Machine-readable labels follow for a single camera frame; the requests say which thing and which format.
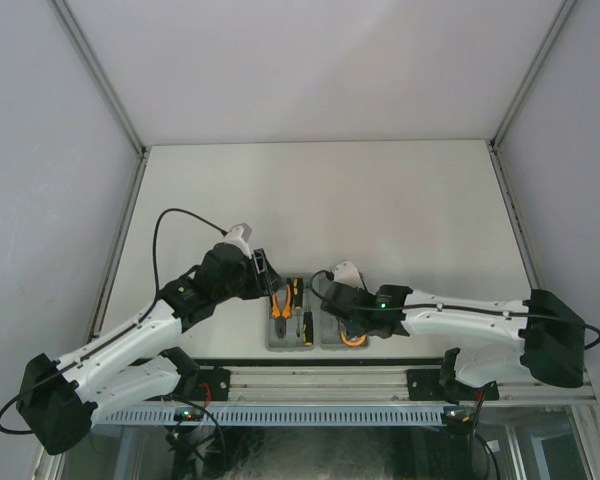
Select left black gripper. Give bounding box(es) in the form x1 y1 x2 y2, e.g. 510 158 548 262
214 249 284 304

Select black yellow screwdriver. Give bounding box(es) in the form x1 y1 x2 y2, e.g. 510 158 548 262
301 290 314 346
291 277 304 310

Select orange tape measure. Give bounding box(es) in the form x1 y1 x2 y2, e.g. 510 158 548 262
340 332 367 348

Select orange black pliers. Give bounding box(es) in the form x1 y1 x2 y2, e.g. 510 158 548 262
271 280 294 339

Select grey plastic tool case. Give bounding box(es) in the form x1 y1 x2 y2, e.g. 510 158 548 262
265 275 370 352

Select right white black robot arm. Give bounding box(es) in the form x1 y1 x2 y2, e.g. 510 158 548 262
320 281 587 399

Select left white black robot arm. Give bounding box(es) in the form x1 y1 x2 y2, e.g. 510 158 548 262
16 243 282 455

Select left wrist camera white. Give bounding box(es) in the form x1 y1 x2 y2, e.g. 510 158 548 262
223 223 252 258

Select aluminium front rail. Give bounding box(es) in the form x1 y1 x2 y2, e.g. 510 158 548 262
179 362 596 402

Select blue slotted cable duct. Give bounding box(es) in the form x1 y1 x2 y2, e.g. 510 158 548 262
102 404 444 427

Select left black camera cable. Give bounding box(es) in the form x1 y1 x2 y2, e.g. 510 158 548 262
0 208 229 435

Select left aluminium frame post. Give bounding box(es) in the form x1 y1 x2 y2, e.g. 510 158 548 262
47 0 147 160

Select aluminium frame post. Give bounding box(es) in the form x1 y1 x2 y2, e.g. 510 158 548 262
489 0 580 151
47 0 147 160

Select right aluminium frame post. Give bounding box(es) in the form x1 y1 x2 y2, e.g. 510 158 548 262
489 0 580 151

